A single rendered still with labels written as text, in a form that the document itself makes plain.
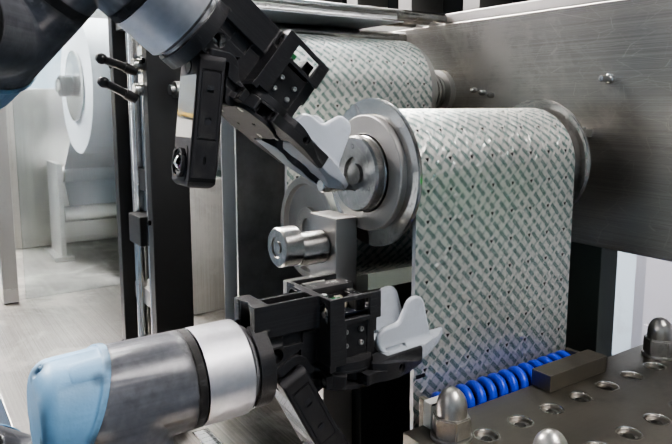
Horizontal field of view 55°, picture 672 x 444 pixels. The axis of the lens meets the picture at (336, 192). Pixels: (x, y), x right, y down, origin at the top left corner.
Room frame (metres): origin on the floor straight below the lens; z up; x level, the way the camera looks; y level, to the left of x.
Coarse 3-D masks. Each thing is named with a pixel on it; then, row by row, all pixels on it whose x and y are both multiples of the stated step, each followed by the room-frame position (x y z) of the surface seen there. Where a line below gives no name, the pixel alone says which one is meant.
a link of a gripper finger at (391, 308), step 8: (384, 288) 0.60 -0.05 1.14; (392, 288) 0.61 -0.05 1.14; (384, 296) 0.60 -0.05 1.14; (392, 296) 0.61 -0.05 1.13; (384, 304) 0.60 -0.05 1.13; (392, 304) 0.61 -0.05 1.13; (400, 304) 0.61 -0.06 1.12; (384, 312) 0.60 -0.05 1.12; (392, 312) 0.61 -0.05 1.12; (400, 312) 0.61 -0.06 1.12; (376, 320) 0.59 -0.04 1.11; (384, 320) 0.60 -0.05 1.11; (392, 320) 0.60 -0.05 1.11; (376, 328) 0.59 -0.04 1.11
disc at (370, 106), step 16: (352, 112) 0.67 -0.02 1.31; (368, 112) 0.65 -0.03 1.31; (384, 112) 0.63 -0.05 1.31; (400, 112) 0.61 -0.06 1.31; (400, 128) 0.61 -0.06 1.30; (416, 144) 0.59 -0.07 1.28; (416, 160) 0.59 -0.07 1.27; (416, 176) 0.59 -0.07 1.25; (416, 192) 0.59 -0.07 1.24; (416, 208) 0.59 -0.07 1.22; (400, 224) 0.60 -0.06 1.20; (368, 240) 0.64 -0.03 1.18; (384, 240) 0.62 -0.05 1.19
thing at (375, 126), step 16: (352, 128) 0.66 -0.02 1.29; (368, 128) 0.63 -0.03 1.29; (384, 128) 0.61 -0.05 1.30; (384, 144) 0.61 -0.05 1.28; (400, 144) 0.60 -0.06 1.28; (400, 160) 0.59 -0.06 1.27; (400, 176) 0.59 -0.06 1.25; (336, 192) 0.68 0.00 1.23; (400, 192) 0.59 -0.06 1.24; (384, 208) 0.61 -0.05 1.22; (400, 208) 0.60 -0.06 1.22; (368, 224) 0.63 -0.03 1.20; (384, 224) 0.61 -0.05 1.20
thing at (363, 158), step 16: (352, 144) 0.63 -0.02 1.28; (368, 144) 0.62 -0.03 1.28; (352, 160) 0.64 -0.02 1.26; (368, 160) 0.61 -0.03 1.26; (384, 160) 0.61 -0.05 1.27; (352, 176) 0.63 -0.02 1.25; (368, 176) 0.61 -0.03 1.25; (384, 176) 0.61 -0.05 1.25; (352, 192) 0.63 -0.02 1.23; (368, 192) 0.61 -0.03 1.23; (384, 192) 0.61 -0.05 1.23; (352, 208) 0.63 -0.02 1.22; (368, 208) 0.62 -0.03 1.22
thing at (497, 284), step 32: (448, 224) 0.62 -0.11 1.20; (480, 224) 0.64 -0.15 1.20; (512, 224) 0.67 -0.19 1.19; (544, 224) 0.70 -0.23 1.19; (416, 256) 0.60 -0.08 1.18; (448, 256) 0.62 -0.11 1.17; (480, 256) 0.64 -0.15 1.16; (512, 256) 0.67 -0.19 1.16; (544, 256) 0.70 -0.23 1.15; (416, 288) 0.60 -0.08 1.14; (448, 288) 0.62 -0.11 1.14; (480, 288) 0.65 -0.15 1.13; (512, 288) 0.67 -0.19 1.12; (544, 288) 0.70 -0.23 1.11; (448, 320) 0.62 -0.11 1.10; (480, 320) 0.65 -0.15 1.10; (512, 320) 0.67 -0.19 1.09; (544, 320) 0.70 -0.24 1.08; (448, 352) 0.62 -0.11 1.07; (480, 352) 0.65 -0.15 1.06; (512, 352) 0.68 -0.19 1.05; (544, 352) 0.71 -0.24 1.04; (416, 384) 0.60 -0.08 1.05; (448, 384) 0.62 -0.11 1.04
